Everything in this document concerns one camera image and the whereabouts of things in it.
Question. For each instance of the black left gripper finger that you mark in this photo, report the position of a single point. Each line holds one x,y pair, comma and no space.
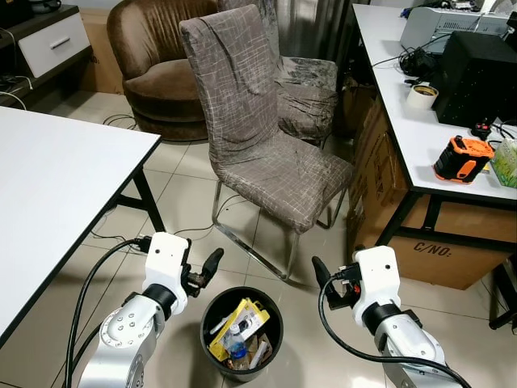
212,265
188,254

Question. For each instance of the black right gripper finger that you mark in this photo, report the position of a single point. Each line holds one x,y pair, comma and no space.
321,272

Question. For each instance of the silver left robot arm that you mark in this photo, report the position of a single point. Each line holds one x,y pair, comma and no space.
121,339

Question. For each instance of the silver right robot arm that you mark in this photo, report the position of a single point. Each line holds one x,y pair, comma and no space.
412,343

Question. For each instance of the black round rubbish bin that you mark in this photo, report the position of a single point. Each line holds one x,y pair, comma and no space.
212,356

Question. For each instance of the yellow plastic package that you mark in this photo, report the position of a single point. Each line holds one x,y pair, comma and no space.
246,317

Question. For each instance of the clear plastic bottle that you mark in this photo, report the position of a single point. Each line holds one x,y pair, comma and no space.
236,346

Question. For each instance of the brown patterned covered chair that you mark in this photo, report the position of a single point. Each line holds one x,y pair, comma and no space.
258,153

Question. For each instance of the brown cardboard box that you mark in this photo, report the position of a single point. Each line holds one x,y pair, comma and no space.
460,259

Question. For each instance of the white table with black legs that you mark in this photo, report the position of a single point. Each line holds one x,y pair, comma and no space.
48,210

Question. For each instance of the grey patterned covered chair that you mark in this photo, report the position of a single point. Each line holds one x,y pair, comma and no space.
311,97

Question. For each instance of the orange and black tool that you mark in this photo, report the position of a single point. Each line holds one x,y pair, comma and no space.
462,160

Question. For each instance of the brown velvet armchair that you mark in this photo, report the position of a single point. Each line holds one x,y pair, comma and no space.
153,73

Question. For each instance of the green tissue box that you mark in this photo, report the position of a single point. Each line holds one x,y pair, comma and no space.
506,163

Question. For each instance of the white tape roll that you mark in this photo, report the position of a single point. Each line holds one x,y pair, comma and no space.
422,97

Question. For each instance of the small red and black plug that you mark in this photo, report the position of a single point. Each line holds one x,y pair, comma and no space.
483,128

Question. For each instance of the black box device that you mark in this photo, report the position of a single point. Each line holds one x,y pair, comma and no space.
481,81

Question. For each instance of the dark cabinet with white drawer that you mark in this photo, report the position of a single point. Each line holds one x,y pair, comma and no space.
48,40

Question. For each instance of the grey printer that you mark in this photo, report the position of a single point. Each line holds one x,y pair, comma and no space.
436,28

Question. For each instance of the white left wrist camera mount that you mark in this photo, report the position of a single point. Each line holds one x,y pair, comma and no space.
164,259

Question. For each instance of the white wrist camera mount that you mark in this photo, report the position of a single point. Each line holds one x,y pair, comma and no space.
164,259
378,279

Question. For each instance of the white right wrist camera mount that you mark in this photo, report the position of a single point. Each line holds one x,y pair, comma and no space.
378,279

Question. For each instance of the white desk with black frame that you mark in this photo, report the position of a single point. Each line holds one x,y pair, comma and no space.
412,129

